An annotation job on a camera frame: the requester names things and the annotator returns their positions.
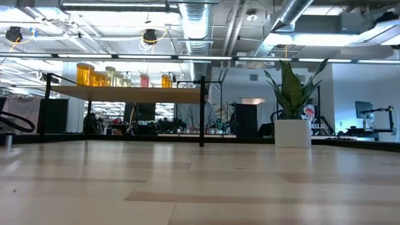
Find person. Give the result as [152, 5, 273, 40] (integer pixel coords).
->
[83, 112, 98, 134]
[176, 89, 217, 134]

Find corrugated silver ventilation duct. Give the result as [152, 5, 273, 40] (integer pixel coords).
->
[177, 2, 216, 74]

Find slanted silver ventilation duct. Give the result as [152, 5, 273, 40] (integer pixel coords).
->
[249, 0, 315, 59]

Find small green background plant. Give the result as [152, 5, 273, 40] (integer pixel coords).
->
[212, 117, 231, 135]

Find rectangular ceiling light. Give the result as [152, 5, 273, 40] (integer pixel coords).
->
[264, 32, 360, 48]

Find grey metal post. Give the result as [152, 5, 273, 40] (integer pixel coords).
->
[5, 132, 14, 153]

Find pale hanging cloth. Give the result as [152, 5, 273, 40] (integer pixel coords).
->
[1, 96, 43, 134]

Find black background screens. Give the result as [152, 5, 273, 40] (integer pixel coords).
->
[124, 102, 156, 126]

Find black background tripod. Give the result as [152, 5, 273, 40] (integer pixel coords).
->
[314, 84, 337, 136]

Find dark computer monitor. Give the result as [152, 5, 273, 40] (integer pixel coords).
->
[355, 101, 374, 119]

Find background wooden desk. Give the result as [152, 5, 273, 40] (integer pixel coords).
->
[157, 133, 238, 139]

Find dark partition panel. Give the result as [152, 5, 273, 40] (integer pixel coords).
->
[36, 98, 69, 134]

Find long ceiling light bar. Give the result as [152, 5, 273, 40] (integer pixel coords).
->
[0, 52, 400, 64]

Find black office chair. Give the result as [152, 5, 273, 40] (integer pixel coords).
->
[256, 122, 276, 139]

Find black ceiling device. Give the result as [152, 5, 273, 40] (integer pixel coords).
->
[142, 28, 159, 45]
[4, 26, 24, 43]

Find black cabinet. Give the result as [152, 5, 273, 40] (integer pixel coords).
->
[234, 103, 259, 138]

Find wooden shelf black frame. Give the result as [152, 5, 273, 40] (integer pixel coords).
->
[39, 72, 223, 148]

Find snake plant white pot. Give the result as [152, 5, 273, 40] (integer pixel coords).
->
[264, 57, 329, 149]

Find thick black cable loop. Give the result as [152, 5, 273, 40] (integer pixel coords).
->
[0, 111, 36, 134]

